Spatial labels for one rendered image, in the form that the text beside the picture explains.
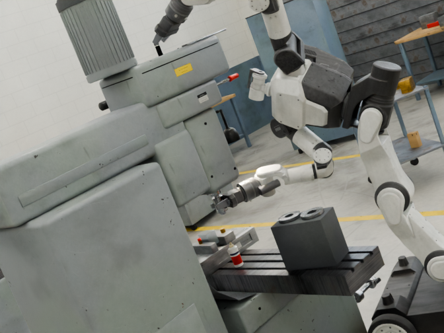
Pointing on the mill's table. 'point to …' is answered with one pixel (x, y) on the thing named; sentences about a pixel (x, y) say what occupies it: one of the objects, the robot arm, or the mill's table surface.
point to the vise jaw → (225, 237)
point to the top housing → (166, 75)
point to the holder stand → (310, 238)
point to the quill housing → (212, 149)
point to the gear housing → (189, 104)
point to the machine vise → (221, 252)
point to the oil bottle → (235, 256)
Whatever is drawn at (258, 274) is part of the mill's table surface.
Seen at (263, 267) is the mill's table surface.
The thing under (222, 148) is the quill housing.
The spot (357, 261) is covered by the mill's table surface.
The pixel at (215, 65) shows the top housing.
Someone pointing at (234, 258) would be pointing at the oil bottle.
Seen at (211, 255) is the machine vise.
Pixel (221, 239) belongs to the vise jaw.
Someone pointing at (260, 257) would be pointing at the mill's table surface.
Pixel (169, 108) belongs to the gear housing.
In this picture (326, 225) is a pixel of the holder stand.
